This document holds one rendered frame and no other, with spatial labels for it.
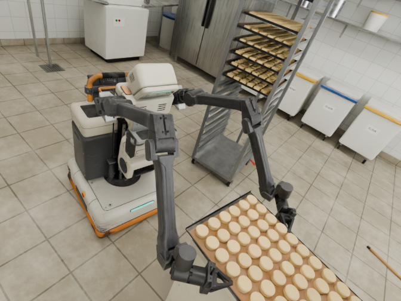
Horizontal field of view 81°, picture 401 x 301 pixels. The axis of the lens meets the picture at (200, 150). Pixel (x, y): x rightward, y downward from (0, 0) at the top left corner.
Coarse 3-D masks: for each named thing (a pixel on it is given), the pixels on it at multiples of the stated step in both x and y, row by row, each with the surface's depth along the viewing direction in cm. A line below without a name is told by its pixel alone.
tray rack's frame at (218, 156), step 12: (300, 0) 192; (324, 12) 186; (312, 36) 197; (300, 60) 209; (240, 84) 248; (288, 84) 222; (276, 108) 238; (240, 132) 274; (264, 132) 256; (216, 144) 270; (228, 144) 276; (204, 156) 247; (216, 156) 252; (228, 156) 258; (252, 156) 275; (216, 168) 237; (228, 168) 242; (240, 168) 247
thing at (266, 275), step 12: (216, 216) 98; (264, 216) 105; (240, 228) 96; (204, 240) 88; (228, 240) 91; (252, 240) 93; (204, 252) 84; (228, 252) 87; (240, 252) 88; (264, 252) 91; (288, 252) 94; (216, 264) 82; (252, 264) 86; (276, 264) 88; (228, 276) 80; (264, 276) 83; (252, 288) 79; (276, 288) 81; (240, 300) 75; (288, 300) 79; (324, 300) 82
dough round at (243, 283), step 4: (240, 276) 79; (244, 276) 79; (240, 280) 78; (244, 280) 78; (248, 280) 79; (236, 284) 78; (240, 284) 77; (244, 284) 77; (248, 284) 78; (240, 288) 76; (244, 288) 76; (248, 288) 76; (244, 292) 76
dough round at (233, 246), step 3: (231, 240) 89; (234, 240) 89; (228, 243) 87; (231, 243) 88; (234, 243) 88; (237, 243) 88; (228, 246) 87; (231, 246) 87; (234, 246) 87; (237, 246) 87; (228, 249) 86; (231, 249) 86; (234, 249) 86; (237, 249) 86; (231, 252) 86; (234, 252) 85; (237, 252) 86
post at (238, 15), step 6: (240, 0) 158; (240, 6) 160; (240, 12) 161; (234, 24) 167; (234, 30) 169; (228, 42) 175; (228, 48) 177; (228, 54) 181; (222, 60) 183; (222, 66) 185; (216, 78) 192; (216, 84) 194; (216, 90) 199; (210, 108) 209; (204, 120) 216; (204, 126) 220; (198, 138) 229; (192, 156) 244
